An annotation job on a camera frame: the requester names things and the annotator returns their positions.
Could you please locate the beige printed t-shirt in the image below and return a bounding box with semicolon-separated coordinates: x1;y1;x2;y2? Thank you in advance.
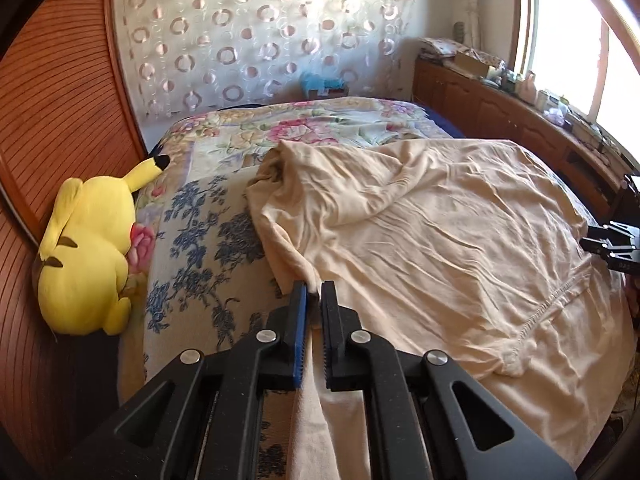
246;139;636;466

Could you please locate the brown wooden low cabinet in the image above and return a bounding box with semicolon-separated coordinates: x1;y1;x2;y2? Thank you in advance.
412;58;624;222

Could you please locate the blue floral bed cover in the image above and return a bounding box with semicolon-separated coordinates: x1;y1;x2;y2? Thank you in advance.
64;168;308;479

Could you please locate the pink bottle on sill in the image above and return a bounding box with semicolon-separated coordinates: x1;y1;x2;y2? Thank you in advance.
516;70;537;105

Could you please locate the dark blue mattress edge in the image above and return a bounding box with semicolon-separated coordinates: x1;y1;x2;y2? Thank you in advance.
423;106;465;139

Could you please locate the yellow pikachu plush toy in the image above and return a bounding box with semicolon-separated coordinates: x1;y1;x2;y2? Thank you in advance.
34;155;170;336

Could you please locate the cardboard box on cabinet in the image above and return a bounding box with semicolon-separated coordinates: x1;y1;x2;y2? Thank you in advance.
454;52;496;78

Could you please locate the cream side window curtain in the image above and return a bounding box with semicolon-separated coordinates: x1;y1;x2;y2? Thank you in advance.
456;0;484;49

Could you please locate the colourful floral bed sheet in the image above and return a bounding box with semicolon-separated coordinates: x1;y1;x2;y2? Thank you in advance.
117;98;451;400

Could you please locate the blue toy at bed head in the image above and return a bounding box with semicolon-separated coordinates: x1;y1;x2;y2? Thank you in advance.
299;72;348;100

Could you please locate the brown wooden louvred wardrobe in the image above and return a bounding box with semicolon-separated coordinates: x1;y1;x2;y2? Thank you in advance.
1;0;145;478

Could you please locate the sheer circle pattern curtain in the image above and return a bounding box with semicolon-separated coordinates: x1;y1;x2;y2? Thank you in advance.
114;0;414;126

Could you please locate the window with wooden frame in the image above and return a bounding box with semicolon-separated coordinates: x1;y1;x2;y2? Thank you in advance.
516;0;639;158

